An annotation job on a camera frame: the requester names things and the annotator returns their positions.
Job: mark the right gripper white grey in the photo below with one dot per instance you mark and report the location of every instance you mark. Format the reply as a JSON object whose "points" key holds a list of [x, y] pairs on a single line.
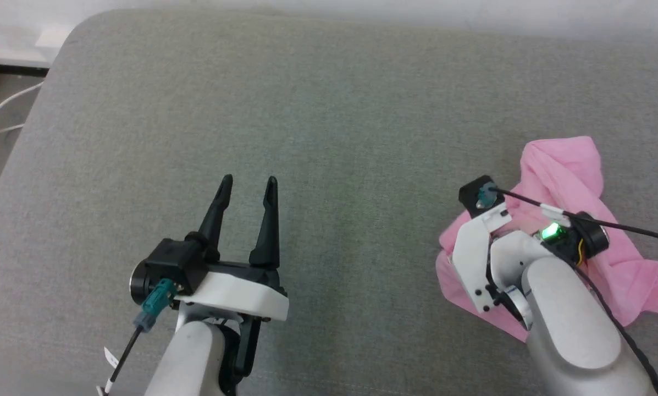
{"points": [[471, 258]]}

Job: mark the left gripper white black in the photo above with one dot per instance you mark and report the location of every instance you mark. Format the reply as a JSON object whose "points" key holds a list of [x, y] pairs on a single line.
{"points": [[252, 291]]}

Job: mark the pink garment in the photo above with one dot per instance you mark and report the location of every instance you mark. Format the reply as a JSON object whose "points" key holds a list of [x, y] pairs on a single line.
{"points": [[570, 170]]}

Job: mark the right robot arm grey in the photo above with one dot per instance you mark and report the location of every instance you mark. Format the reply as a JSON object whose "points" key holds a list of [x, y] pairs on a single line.
{"points": [[570, 330]]}

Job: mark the grey fabric sofa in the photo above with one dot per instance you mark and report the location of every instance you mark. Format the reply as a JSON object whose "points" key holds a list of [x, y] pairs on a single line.
{"points": [[328, 137]]}

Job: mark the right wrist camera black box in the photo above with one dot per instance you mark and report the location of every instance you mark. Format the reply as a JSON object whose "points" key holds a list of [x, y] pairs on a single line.
{"points": [[471, 195]]}

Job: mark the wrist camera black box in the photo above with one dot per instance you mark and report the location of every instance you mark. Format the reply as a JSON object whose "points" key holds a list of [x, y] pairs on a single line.
{"points": [[169, 264], [471, 195]]}

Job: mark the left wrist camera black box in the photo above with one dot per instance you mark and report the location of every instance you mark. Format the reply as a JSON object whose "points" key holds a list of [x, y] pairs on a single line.
{"points": [[169, 264]]}

